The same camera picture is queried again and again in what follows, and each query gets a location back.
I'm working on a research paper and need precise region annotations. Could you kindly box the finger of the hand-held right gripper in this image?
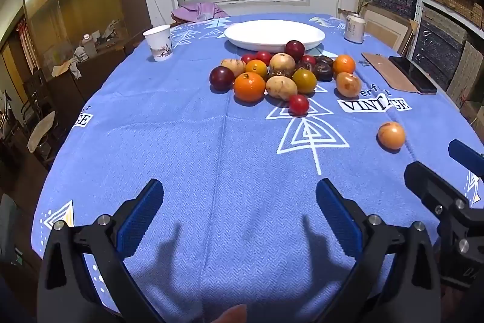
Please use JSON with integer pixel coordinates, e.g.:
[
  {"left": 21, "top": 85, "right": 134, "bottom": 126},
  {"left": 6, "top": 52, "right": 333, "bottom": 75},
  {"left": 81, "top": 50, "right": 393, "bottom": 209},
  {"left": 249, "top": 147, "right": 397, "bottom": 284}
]
[
  {"left": 448, "top": 139, "right": 484, "bottom": 178},
  {"left": 404, "top": 161, "right": 484, "bottom": 233}
]

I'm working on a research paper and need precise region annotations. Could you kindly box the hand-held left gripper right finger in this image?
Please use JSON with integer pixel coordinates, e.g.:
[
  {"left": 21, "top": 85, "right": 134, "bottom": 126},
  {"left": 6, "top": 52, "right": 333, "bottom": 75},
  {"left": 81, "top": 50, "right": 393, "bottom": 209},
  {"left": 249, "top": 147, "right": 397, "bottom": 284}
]
[{"left": 316, "top": 178, "right": 443, "bottom": 323}]

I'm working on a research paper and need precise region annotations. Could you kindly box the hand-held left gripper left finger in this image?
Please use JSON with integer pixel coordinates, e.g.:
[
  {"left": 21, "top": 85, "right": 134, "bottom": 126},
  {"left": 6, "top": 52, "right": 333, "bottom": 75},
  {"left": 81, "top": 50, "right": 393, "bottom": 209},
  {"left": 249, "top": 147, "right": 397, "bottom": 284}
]
[{"left": 37, "top": 178, "right": 167, "bottom": 323}]

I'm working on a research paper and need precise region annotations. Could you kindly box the orange-tan round fruit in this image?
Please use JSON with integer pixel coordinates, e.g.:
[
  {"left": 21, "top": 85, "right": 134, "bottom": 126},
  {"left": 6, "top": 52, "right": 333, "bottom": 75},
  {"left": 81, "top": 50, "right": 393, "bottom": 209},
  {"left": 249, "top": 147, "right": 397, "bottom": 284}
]
[
  {"left": 377, "top": 122, "right": 406, "bottom": 150},
  {"left": 335, "top": 72, "right": 362, "bottom": 98}
]

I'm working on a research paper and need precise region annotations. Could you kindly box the yellow-green tomato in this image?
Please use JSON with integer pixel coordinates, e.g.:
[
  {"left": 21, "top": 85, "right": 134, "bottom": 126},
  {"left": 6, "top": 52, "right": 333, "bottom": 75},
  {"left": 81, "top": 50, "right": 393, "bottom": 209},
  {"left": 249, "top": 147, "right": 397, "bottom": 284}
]
[{"left": 292, "top": 69, "right": 317, "bottom": 94}]

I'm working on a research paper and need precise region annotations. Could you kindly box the tan potato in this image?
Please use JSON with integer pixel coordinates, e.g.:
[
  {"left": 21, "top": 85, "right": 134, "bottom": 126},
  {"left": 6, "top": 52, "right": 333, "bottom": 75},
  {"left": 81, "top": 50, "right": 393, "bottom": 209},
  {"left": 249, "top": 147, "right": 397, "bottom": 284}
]
[
  {"left": 265, "top": 76, "right": 298, "bottom": 100},
  {"left": 269, "top": 53, "right": 296, "bottom": 73}
]

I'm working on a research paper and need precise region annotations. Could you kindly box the small orange mandarin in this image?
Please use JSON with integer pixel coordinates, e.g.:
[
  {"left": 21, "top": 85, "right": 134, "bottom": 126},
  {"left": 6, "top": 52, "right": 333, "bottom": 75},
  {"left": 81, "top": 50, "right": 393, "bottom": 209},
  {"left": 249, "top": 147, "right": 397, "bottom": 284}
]
[{"left": 333, "top": 54, "right": 356, "bottom": 76}]

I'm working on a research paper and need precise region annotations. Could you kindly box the large orange mandarin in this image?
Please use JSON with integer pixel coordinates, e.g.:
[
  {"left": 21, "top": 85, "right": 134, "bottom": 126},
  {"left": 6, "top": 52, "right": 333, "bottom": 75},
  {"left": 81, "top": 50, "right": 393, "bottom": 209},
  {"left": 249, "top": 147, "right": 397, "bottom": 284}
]
[{"left": 233, "top": 72, "right": 266, "bottom": 103}]

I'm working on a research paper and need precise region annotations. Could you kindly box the dark red plum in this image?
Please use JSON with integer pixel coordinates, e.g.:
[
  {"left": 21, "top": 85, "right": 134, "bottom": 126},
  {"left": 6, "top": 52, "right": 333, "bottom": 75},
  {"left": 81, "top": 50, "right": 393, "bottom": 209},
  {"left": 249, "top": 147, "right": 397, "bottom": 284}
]
[
  {"left": 284, "top": 40, "right": 306, "bottom": 62},
  {"left": 210, "top": 66, "right": 235, "bottom": 91}
]

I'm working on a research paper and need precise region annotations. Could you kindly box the yellow-orange tomato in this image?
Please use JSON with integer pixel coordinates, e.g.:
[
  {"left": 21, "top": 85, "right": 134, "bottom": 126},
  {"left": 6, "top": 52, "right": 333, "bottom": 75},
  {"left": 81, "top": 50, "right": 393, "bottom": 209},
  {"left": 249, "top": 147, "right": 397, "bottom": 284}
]
[{"left": 245, "top": 60, "right": 269, "bottom": 78}]

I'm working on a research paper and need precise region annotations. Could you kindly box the tan spotted round fruit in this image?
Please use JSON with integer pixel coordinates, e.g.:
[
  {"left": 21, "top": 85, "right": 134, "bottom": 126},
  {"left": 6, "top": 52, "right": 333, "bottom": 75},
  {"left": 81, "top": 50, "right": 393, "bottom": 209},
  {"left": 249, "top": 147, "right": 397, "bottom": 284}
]
[{"left": 221, "top": 59, "right": 246, "bottom": 77}]

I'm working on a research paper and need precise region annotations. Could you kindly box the white oval plate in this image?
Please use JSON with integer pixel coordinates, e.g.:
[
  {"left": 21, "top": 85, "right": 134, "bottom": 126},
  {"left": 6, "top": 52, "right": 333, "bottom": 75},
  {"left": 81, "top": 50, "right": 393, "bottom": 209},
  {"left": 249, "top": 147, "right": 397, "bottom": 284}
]
[{"left": 224, "top": 20, "right": 326, "bottom": 54}]

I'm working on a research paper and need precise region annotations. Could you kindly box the person's left hand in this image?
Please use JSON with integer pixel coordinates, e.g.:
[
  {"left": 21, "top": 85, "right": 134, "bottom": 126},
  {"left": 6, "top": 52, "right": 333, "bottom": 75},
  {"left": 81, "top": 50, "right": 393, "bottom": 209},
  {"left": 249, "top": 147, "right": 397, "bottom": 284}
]
[{"left": 217, "top": 304, "right": 248, "bottom": 323}]

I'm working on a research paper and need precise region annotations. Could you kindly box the blue printed tablecloth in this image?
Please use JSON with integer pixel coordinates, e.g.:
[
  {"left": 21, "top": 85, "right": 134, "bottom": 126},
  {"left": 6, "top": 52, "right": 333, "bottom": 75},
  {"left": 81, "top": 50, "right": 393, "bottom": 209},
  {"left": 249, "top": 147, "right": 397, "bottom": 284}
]
[{"left": 33, "top": 13, "right": 484, "bottom": 323}]

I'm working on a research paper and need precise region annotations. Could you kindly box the black phone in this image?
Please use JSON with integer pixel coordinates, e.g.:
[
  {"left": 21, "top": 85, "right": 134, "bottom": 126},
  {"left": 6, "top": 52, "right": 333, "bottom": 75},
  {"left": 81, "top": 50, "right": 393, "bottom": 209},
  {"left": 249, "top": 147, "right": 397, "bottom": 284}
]
[{"left": 388, "top": 56, "right": 438, "bottom": 94}]

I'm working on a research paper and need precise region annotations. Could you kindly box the brown cardboard sheet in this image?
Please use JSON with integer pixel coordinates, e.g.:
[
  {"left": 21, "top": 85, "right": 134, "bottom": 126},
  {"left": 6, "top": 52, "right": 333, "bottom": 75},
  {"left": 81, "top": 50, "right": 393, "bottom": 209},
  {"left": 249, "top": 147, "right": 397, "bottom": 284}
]
[{"left": 361, "top": 52, "right": 420, "bottom": 94}]

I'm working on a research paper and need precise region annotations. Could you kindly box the wooden chair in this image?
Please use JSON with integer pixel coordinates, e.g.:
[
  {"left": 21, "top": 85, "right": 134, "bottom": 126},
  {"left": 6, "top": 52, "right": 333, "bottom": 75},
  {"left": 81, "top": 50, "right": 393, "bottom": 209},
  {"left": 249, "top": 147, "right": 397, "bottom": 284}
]
[{"left": 23, "top": 69, "right": 65, "bottom": 168}]

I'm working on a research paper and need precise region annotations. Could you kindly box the cardboard box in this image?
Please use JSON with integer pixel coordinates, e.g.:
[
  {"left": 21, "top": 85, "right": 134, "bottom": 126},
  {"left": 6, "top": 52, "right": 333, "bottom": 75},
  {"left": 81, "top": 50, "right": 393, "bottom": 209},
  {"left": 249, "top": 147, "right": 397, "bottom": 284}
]
[{"left": 359, "top": 3, "right": 418, "bottom": 53}]

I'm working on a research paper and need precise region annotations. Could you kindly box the white drink can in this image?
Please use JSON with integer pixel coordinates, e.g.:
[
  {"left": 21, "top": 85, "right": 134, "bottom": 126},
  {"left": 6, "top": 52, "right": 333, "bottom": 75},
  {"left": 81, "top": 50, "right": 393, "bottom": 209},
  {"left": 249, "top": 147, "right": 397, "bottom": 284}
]
[{"left": 343, "top": 13, "right": 366, "bottom": 44}]

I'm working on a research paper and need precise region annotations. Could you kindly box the white paper cup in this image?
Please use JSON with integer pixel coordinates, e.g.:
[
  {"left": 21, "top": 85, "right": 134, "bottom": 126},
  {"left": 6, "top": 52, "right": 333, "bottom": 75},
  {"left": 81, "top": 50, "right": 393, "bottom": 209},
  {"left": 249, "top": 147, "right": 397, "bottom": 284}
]
[{"left": 143, "top": 25, "right": 173, "bottom": 62}]

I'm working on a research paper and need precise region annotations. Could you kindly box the purple cloth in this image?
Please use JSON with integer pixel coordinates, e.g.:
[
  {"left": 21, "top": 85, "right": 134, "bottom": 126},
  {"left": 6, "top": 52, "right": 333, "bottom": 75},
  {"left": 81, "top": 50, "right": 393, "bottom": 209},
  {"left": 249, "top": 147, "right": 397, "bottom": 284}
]
[{"left": 171, "top": 3, "right": 229, "bottom": 24}]

